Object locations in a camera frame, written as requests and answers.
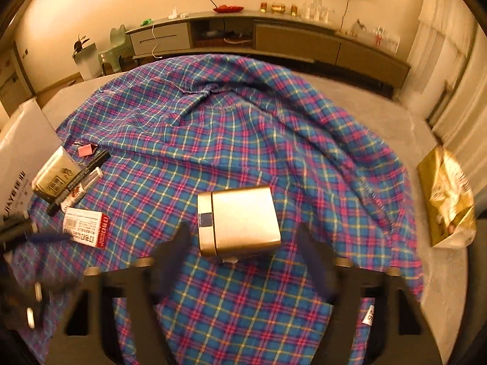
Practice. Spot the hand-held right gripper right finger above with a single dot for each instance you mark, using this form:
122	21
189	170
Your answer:
310	253

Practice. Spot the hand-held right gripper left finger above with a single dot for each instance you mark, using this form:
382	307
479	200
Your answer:
179	247

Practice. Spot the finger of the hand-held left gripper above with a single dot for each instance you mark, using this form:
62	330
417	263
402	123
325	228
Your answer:
42	236

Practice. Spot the white red label box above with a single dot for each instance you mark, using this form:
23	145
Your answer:
86	226

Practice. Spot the clear plastic refill tube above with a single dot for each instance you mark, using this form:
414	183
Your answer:
81	188

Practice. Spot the gold cube box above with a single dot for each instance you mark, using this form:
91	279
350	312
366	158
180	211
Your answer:
243	220

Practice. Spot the white cardboard box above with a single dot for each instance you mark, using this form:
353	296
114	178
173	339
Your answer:
23	148

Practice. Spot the beige tissue pack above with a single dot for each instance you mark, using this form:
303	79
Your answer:
53	175

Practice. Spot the black marker pen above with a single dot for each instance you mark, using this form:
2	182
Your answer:
95	161

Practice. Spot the blue pink plaid cloth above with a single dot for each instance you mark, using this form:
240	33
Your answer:
266	140

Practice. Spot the gold foil bag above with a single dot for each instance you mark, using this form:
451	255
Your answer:
445	194

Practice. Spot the potted plant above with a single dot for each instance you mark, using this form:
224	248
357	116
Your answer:
85	59

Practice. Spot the pale green child chair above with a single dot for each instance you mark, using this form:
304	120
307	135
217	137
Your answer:
116	51

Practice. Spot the long grey tv cabinet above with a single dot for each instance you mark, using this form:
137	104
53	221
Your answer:
296	42

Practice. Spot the shoes in cabinet shelf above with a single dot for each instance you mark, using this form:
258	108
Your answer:
237	39

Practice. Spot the white boxes with red print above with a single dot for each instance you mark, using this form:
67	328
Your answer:
380	38

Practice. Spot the green toy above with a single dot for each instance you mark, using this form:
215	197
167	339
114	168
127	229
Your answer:
146	21

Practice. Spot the small white figurine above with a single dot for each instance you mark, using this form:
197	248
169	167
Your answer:
173	13

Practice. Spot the set of clear glasses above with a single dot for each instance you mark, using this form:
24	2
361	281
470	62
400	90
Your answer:
317	10

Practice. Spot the red plate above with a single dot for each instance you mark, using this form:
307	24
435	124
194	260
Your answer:
228	8

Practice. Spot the cream curtain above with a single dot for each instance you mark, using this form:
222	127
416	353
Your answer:
441	45

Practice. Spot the gold round ornament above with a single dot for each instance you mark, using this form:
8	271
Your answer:
278	8

